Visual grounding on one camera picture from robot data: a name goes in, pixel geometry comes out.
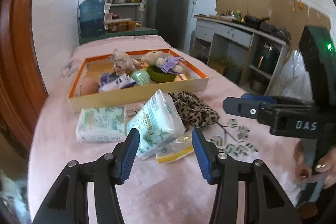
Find dark grey refrigerator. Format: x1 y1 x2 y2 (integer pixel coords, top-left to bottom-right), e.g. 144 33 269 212
146 0 184 48

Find brown wooden headboard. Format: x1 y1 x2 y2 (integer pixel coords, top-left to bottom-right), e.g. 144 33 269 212
1 0 48 152

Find white blue tissue pack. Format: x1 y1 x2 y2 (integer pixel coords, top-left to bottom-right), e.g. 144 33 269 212
126 90 186 160

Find cream bear purple dress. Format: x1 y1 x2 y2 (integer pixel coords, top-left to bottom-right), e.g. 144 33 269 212
141 51 184 75

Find right hand painted nails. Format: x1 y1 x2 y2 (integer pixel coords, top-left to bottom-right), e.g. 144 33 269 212
294 141 335 189

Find black frying pan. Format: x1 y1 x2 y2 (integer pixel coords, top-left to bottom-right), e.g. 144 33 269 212
244 15 270 26

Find green low table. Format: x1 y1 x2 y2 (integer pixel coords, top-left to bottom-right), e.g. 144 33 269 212
79 27 158 45

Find mint green soft ball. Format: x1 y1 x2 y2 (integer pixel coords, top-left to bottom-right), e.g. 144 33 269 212
130 71 151 86

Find black gas stove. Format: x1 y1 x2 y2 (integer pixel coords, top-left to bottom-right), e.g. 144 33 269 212
259 22 291 43

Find dark green pot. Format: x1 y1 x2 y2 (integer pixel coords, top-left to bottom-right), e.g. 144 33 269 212
253 43 280 75

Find green patterned tissue pack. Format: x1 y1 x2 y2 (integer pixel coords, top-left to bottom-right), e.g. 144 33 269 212
75 106 126 143

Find white kitchen counter cabinet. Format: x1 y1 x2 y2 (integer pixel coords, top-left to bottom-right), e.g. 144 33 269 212
189 15 289 95

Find orange rimmed cardboard tray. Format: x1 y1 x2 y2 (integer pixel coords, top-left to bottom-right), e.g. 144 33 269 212
68 49 209 112

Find yellow doll face packet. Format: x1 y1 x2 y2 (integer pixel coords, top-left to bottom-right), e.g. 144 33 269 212
155 135 194 164

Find leopard print cloth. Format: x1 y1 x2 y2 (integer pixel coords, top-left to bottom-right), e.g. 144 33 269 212
169 91 220 128

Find yellow planter box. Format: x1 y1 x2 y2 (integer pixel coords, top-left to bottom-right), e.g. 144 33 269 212
208 55 231 75

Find peach soft ball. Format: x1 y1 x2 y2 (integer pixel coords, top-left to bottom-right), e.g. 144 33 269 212
79 77 100 96

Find purple white tissue packet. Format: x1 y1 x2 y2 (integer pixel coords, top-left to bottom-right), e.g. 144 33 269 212
98 73 136 93

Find green fuzzy ring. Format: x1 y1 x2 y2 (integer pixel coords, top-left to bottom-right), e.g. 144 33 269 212
146 65 178 84

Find blue water jug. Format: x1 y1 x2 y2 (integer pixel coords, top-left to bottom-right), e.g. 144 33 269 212
78 0 105 39

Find grey plush toy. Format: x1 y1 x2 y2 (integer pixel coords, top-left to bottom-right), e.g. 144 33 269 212
109 48 142 76

